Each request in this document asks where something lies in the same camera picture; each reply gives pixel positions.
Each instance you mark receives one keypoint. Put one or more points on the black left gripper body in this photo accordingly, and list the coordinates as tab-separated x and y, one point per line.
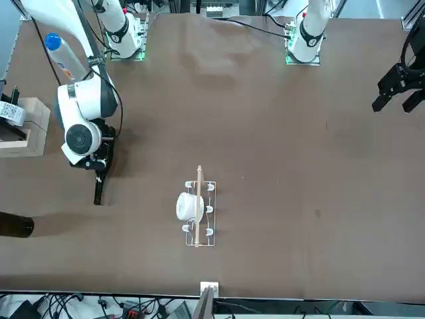
403	79

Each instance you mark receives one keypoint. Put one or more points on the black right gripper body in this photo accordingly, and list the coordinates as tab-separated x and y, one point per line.
108	143

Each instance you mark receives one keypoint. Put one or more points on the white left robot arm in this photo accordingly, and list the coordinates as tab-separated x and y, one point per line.
312	30

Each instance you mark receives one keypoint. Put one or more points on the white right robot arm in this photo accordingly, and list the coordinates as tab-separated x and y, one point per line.
79	103

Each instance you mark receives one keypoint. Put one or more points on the wooden dispenser base block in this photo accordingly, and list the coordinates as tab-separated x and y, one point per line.
36	133

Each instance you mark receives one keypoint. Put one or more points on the black label dispenser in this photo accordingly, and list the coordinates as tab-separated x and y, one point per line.
10	133

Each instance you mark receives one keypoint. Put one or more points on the clear plastic bottle blue cap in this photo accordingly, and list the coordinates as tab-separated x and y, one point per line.
63	54

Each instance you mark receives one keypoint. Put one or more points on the white label roll strip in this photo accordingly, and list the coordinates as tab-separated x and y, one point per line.
11	113

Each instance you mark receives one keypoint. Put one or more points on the dark glass bottle standing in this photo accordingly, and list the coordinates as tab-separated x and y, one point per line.
15	225

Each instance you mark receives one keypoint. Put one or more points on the white cup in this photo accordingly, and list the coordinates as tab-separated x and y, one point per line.
186	206

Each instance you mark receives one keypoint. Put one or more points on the orange black connector device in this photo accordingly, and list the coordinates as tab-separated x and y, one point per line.
130	313

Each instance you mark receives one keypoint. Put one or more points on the white post bracket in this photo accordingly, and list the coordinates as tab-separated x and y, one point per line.
214	285

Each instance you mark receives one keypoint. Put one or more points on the aluminium frame post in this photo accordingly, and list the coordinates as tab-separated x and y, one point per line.
204	307

